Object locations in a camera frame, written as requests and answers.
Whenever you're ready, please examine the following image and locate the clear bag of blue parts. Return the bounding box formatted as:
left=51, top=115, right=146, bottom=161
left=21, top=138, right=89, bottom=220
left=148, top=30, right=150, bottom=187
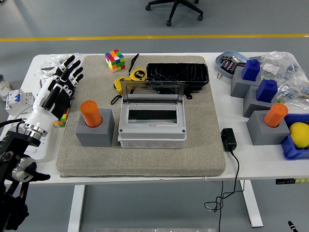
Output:
left=276, top=81, right=309, bottom=109

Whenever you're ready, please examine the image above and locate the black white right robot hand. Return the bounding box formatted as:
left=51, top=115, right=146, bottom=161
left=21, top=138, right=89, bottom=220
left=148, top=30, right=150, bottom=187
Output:
left=288, top=220, right=301, bottom=232

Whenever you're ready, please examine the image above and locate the orange cylinder battery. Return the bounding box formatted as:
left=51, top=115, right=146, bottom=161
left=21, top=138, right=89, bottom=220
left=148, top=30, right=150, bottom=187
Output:
left=80, top=100, right=103, bottom=128
left=263, top=103, right=289, bottom=128

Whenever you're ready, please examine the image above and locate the yellow tape measure, small label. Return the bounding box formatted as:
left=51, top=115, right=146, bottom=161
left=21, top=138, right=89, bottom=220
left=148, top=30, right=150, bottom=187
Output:
left=110, top=76, right=136, bottom=105

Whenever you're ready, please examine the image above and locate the blue plastic bin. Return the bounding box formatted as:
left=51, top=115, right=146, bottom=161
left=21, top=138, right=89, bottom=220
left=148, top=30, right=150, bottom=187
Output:
left=280, top=113, right=309, bottom=160

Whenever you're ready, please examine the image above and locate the white power strip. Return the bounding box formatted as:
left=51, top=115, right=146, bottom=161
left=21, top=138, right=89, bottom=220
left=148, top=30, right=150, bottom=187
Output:
left=24, top=130, right=53, bottom=162

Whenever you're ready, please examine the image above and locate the black power adapter with cord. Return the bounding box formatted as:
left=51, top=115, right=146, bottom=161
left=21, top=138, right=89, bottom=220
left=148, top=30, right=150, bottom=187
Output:
left=204, top=128, right=246, bottom=232

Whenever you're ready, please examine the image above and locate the grey block with round hole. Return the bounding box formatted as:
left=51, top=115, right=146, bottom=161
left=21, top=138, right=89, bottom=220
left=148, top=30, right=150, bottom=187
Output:
left=75, top=108, right=115, bottom=148

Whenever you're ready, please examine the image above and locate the white circuit breaker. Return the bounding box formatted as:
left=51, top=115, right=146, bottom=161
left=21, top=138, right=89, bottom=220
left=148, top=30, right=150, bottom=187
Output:
left=5, top=88, right=34, bottom=116

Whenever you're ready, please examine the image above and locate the smoked transparent box lid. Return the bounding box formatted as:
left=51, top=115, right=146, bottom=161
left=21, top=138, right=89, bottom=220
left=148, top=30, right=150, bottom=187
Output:
left=120, top=79, right=186, bottom=104

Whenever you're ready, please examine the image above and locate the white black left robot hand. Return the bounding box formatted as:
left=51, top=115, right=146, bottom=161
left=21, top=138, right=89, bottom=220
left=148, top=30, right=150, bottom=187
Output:
left=28, top=55, right=84, bottom=133

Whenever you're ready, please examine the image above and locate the clear bag of screws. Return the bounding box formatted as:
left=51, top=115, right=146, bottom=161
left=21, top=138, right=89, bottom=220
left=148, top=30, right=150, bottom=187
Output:
left=32, top=52, right=85, bottom=78

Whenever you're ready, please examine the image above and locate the yellow fruit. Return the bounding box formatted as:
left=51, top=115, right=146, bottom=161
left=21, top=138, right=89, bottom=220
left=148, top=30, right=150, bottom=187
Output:
left=289, top=122, right=309, bottom=149

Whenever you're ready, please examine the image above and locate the large clear plastic bag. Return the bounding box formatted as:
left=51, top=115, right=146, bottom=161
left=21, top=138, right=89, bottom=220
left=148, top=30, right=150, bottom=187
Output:
left=248, top=50, right=307, bottom=82

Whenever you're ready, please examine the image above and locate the blue stepped block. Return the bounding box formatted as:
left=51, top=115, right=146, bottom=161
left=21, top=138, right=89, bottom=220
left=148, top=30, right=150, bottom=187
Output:
left=242, top=59, right=261, bottom=81
left=255, top=79, right=278, bottom=102

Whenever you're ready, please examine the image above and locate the grey holder block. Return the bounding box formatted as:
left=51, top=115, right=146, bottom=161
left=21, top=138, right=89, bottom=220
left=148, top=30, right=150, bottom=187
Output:
left=230, top=66, right=263, bottom=99
left=243, top=85, right=281, bottom=118
left=246, top=110, right=290, bottom=146

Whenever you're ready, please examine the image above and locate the white purple socket package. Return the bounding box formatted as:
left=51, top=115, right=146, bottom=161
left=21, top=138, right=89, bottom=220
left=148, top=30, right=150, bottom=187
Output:
left=38, top=65, right=61, bottom=87

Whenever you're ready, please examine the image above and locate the blue-grey shallow bowl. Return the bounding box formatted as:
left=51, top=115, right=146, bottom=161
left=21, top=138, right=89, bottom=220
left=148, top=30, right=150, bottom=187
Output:
left=214, top=50, right=249, bottom=78

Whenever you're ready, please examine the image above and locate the yellow tape measure, 5m label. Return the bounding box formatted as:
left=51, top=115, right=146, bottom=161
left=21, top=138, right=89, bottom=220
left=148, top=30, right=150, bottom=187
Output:
left=128, top=53, right=147, bottom=82

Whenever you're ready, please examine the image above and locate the black table control panel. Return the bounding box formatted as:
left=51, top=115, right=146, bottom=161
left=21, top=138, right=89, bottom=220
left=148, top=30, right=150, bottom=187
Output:
left=276, top=178, right=309, bottom=186

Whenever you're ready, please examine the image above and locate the colourful puzzle cube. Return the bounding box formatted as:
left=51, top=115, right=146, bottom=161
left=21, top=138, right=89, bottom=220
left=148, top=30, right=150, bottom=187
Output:
left=104, top=49, right=126, bottom=73
left=52, top=107, right=70, bottom=129

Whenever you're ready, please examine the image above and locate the silver foil packet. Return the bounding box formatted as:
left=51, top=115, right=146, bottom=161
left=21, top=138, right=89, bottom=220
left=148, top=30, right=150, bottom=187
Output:
left=231, top=56, right=246, bottom=66

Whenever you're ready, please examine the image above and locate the clear bag of white parts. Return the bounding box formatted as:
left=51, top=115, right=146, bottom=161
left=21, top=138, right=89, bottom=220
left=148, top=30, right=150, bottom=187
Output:
left=261, top=62, right=281, bottom=76

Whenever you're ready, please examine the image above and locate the grey-brown fabric mat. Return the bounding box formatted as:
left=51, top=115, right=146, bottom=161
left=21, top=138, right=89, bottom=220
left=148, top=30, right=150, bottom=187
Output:
left=56, top=55, right=227, bottom=178

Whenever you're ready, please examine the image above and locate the black plastic enclosure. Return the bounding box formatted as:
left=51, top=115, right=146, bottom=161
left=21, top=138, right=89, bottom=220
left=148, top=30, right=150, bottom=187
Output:
left=146, top=62, right=210, bottom=100

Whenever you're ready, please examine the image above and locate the grey plastic junction box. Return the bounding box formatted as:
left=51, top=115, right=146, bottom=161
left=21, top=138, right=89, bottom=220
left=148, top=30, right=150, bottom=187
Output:
left=117, top=98, right=188, bottom=149

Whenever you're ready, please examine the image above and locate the white table leg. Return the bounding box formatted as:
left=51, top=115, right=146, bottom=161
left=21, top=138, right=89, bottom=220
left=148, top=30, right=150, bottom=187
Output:
left=67, top=185, right=85, bottom=232
left=240, top=180, right=264, bottom=228

